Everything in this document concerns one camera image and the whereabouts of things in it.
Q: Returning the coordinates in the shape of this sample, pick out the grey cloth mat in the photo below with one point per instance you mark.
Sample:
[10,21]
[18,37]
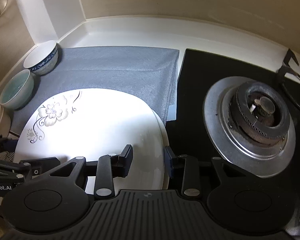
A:
[146,72]

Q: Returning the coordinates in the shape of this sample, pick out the black gas stove top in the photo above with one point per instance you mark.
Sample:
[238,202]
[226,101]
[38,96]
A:
[233,198]

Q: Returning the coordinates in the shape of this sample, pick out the white square floral plate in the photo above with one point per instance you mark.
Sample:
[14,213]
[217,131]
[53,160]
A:
[94,122]

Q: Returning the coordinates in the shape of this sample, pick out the silver gas burner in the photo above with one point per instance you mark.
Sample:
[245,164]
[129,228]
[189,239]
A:
[250,125]

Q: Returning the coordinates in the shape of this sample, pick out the turquoise ceramic bowl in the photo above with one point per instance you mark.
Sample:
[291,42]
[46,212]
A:
[17,92]

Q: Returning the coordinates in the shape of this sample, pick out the blue patterned white bowl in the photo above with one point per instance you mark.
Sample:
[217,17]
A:
[42,59]

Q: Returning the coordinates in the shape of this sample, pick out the black pan support grate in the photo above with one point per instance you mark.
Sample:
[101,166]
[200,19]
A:
[292,79]

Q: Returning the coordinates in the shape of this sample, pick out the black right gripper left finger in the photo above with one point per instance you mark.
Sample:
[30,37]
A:
[110,167]

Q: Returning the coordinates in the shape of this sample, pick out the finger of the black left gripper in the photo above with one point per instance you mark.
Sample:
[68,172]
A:
[8,144]
[35,167]

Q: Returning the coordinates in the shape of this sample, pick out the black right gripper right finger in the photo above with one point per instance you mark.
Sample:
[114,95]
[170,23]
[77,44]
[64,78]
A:
[183,173]

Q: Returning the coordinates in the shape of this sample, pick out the white patterned placemat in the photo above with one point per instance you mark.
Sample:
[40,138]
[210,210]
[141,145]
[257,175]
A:
[8,156]

